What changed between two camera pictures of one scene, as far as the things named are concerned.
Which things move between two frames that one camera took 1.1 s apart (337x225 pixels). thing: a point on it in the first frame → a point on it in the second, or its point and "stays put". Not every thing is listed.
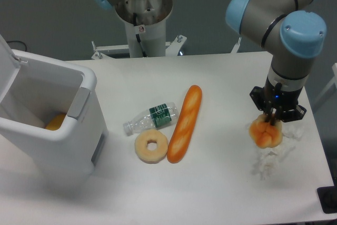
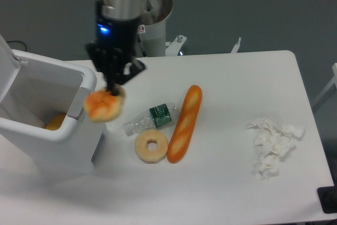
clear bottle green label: x=154 y=118 stays put
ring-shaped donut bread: x=150 y=156 stays put
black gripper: x=286 y=101 → x=111 y=51
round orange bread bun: x=265 y=135 → x=101 y=106
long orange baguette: x=182 y=130 stays put
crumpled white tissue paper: x=268 y=158 stays put
